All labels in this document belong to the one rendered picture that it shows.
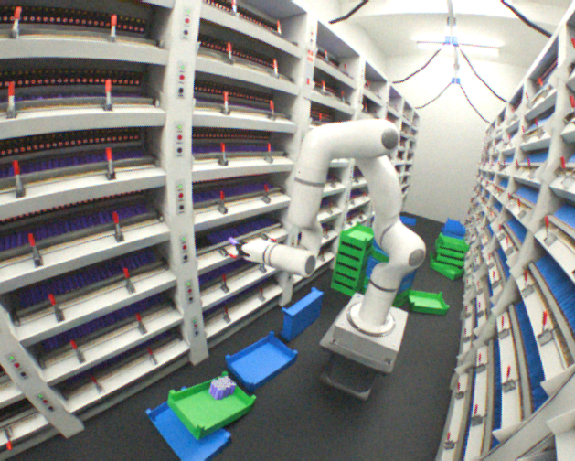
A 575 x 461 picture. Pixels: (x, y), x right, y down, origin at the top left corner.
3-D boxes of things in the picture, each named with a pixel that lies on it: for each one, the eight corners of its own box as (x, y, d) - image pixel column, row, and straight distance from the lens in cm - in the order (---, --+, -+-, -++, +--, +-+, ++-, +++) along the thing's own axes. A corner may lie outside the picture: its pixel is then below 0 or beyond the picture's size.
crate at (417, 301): (438, 299, 220) (441, 292, 216) (445, 315, 205) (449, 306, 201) (405, 294, 209) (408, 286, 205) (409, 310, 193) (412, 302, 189)
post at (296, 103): (291, 300, 173) (317, 14, 155) (282, 306, 167) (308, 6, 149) (269, 288, 183) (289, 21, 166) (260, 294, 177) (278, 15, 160)
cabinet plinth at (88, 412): (334, 263, 227) (335, 259, 225) (64, 431, 137) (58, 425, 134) (319, 258, 233) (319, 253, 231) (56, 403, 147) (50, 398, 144)
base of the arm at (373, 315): (397, 316, 117) (410, 282, 107) (384, 340, 102) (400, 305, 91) (359, 298, 119) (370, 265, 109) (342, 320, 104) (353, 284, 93)
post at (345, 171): (337, 265, 226) (366, 56, 212) (332, 269, 218) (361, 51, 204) (319, 258, 233) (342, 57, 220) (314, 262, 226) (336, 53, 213)
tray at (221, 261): (285, 239, 142) (292, 226, 137) (196, 276, 106) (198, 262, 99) (262, 219, 151) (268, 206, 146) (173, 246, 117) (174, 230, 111)
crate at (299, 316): (319, 317, 163) (309, 311, 166) (324, 292, 151) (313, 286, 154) (289, 342, 145) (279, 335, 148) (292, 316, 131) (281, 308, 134)
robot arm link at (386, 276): (389, 273, 107) (406, 220, 98) (413, 301, 95) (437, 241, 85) (365, 274, 101) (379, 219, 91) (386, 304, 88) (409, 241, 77)
